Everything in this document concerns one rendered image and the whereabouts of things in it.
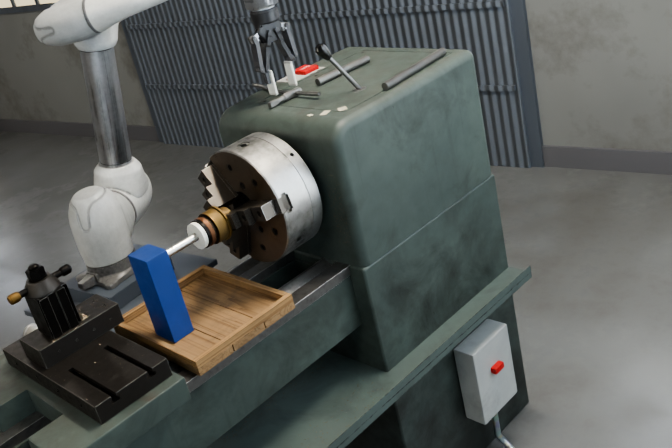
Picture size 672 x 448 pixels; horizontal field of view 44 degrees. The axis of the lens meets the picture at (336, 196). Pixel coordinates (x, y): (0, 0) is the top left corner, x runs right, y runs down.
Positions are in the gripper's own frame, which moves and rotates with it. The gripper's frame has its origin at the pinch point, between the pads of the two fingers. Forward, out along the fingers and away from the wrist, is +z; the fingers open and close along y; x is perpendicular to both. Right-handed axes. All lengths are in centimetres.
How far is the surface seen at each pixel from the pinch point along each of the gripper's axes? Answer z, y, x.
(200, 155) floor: 130, -160, -309
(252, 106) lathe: 4.6, 8.9, -4.0
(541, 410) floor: 130, -42, 39
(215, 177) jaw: 13.2, 33.7, 6.7
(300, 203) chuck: 20.9, 25.9, 27.6
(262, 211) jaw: 18.7, 35.6, 25.1
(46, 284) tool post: 16, 83, 7
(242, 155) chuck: 7.1, 31.0, 16.8
